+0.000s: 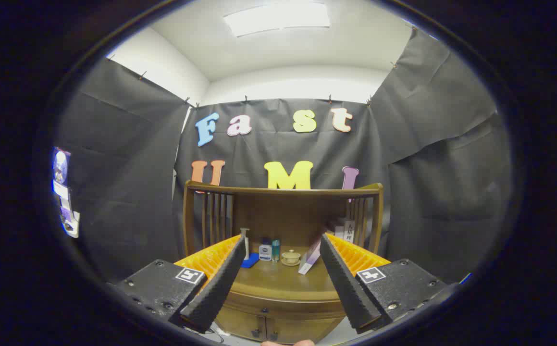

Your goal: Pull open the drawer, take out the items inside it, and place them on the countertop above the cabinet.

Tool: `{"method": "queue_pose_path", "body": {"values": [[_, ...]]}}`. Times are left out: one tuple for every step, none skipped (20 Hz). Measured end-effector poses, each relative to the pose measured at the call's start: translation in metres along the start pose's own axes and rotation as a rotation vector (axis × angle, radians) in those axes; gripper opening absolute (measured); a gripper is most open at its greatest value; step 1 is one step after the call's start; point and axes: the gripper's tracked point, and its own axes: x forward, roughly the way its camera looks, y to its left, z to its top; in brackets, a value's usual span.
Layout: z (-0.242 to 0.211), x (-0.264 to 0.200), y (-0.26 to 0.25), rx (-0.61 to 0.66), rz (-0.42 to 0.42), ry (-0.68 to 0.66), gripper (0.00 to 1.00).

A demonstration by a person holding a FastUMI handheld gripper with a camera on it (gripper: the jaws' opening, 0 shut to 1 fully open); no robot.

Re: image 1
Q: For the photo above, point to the wooden cabinet with slatted shelf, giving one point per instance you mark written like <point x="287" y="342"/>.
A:
<point x="283" y="216"/>

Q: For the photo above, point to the white pump bottle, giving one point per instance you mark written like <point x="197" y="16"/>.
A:
<point x="245" y="242"/>

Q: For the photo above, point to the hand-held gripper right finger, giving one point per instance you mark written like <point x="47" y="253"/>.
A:
<point x="348" y="288"/>

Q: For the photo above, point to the white bottle with blue cap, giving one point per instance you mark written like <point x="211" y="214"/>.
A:
<point x="265" y="251"/>

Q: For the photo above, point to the blue folded cloth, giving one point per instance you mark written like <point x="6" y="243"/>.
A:
<point x="249" y="261"/>

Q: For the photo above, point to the wooden countertop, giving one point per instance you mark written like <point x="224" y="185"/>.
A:
<point x="278" y="281"/>

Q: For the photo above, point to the black backdrop cloth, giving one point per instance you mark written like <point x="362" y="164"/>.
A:
<point x="124" y="168"/>

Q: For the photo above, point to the wooden drawer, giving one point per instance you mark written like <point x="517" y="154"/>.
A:
<point x="283" y="305"/>

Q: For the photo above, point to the slim teal bottle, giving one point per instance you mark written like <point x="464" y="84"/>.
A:
<point x="275" y="250"/>

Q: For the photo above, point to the purple and white book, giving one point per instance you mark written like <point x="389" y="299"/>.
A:
<point x="309" y="259"/>

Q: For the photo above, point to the cream lidded teacup with saucer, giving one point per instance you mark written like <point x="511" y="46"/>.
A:
<point x="290" y="257"/>

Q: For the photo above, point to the white book with dark lettering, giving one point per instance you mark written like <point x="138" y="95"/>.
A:
<point x="349" y="229"/>

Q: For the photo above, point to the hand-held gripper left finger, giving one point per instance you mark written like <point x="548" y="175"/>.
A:
<point x="218" y="290"/>

